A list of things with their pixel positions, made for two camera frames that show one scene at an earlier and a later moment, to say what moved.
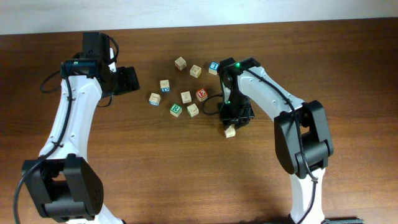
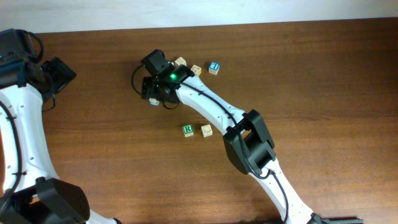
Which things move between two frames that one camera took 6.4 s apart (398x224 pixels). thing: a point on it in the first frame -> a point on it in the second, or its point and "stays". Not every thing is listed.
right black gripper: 228,119 -> 150,90
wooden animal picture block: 195,71 stays
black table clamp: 342,221 stays
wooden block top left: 180,63 stays
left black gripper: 131,80 -> 67,73
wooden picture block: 193,110 -> 206,130
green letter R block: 176,110 -> 188,130
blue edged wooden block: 154,99 stays
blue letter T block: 213,67 stays
